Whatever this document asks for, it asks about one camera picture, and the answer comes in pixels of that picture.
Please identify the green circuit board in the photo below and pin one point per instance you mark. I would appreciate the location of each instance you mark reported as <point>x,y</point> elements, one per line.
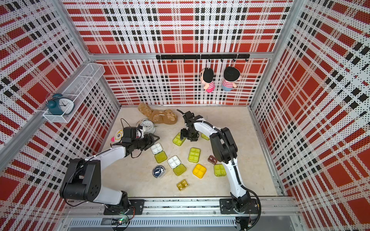
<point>114,222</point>

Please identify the doll with pink striped shirt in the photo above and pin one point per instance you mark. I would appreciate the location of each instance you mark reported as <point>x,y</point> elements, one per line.
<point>207,79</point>

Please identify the white wire shelf basket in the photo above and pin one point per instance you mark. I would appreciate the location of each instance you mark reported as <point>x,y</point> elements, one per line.
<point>77,90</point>

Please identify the black hook rail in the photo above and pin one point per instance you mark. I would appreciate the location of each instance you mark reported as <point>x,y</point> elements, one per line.
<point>202,56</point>

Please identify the pink white plush toy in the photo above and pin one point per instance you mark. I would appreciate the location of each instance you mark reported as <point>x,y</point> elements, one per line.
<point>118,136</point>

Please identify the doll with black hat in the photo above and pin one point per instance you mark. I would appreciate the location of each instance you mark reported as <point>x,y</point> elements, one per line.
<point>231,75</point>

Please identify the teal alarm clock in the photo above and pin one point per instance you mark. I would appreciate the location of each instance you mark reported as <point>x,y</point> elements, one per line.
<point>59,105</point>

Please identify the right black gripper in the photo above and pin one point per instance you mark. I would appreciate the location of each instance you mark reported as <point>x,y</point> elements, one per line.
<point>183,134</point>

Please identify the brown plush bear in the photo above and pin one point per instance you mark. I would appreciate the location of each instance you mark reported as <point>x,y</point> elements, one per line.
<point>158,116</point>

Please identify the yellow pillbox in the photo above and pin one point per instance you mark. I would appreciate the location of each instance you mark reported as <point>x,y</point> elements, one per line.
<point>199,171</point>

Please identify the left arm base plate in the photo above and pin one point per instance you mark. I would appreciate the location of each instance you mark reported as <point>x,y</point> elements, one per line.
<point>136,206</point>

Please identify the silver alarm clock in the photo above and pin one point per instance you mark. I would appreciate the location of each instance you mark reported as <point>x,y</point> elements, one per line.
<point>146,126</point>

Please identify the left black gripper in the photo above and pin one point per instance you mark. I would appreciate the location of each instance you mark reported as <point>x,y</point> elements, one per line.
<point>149,142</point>

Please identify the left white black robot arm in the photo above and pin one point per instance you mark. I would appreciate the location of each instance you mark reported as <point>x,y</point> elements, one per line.
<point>82,181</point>

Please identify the round dark blue tin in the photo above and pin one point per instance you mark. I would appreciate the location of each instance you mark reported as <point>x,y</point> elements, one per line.
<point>158,171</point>

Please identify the small brown pill case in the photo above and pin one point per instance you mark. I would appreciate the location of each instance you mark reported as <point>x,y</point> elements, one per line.
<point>212,160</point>

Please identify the aluminium rail front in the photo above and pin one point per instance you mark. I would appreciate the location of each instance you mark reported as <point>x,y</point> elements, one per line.
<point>188,207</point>

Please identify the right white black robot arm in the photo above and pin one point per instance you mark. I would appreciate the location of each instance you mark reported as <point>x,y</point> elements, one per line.
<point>243,200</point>

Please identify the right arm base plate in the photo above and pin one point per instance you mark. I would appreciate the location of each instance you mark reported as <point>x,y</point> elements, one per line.
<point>229,206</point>

